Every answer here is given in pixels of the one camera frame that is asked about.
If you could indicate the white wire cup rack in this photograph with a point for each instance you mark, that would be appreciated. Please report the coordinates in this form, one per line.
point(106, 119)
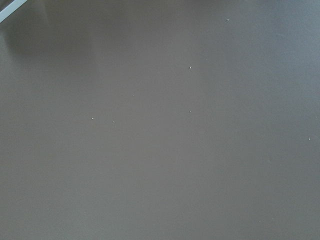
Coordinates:
point(7, 7)

